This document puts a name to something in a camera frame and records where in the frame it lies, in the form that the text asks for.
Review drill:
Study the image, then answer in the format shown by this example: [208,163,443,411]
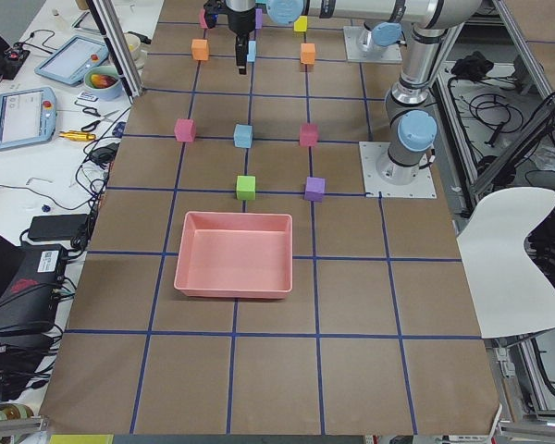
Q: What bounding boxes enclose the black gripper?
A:
[225,0,255,75]

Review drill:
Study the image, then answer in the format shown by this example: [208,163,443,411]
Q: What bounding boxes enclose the light blue foam block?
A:
[233,124,253,149]
[247,41,257,63]

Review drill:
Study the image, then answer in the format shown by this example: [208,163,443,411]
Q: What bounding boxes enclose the crimson foam block near arm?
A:
[299,123,318,147]

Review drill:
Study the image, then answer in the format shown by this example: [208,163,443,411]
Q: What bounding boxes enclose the orange foam block near arm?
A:
[300,43,316,66]

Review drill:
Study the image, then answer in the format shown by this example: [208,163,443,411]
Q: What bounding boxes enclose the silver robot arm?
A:
[361,21,403,53]
[265,0,481,185]

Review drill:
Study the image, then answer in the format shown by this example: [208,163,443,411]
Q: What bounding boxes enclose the purple foam block far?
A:
[255,8,263,30]

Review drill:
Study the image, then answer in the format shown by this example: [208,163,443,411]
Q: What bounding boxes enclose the orange foam block outer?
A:
[191,39,210,61]

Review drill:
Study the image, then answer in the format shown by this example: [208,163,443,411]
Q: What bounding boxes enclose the crimson foam block far corner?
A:
[199,9,208,30]

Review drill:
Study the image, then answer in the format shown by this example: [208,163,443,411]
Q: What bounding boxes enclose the yellow foam block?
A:
[293,16,308,32]

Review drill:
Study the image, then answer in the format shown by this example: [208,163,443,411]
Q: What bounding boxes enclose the crimson foam block outer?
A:
[174,118,196,142]

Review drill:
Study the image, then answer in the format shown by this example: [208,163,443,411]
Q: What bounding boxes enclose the green foam block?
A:
[236,175,256,201]

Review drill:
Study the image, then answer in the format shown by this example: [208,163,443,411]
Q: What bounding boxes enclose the light blue bowl with fruit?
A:
[84,66,122,101]

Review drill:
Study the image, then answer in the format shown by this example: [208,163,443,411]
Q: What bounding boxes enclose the purple foam block near tray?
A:
[303,177,326,202]

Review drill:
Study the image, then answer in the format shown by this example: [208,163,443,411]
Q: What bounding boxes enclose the black scissors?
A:
[78,105,120,132]

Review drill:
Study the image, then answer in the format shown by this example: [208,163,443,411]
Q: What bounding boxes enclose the teach pendant far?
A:
[34,36,109,85]

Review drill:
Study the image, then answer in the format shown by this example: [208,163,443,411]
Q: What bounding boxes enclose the teach pendant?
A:
[34,36,109,85]
[0,87,56,151]

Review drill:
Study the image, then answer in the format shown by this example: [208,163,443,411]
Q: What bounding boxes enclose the brass cylinder tool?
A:
[58,130,96,142]

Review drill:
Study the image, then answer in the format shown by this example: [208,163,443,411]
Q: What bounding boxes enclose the pink plastic tray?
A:
[174,211,293,299]

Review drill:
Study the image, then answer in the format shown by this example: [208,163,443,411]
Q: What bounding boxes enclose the teach pendant near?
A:
[0,87,56,151]

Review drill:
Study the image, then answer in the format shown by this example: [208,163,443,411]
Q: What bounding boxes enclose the black power adapter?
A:
[27,214,88,241]

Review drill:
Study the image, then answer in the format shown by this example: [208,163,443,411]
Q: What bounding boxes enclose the black computer box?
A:
[0,244,67,338]

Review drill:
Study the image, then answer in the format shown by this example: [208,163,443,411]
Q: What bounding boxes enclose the white chair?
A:
[457,187,555,339]

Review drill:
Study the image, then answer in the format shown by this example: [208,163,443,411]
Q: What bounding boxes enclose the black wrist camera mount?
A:
[203,0,226,29]

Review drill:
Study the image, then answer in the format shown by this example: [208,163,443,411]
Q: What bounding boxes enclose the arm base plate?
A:
[359,142,437,199]
[343,22,402,64]

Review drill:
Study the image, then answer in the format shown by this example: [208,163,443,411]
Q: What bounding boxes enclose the aluminium frame post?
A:
[87,0,142,99]

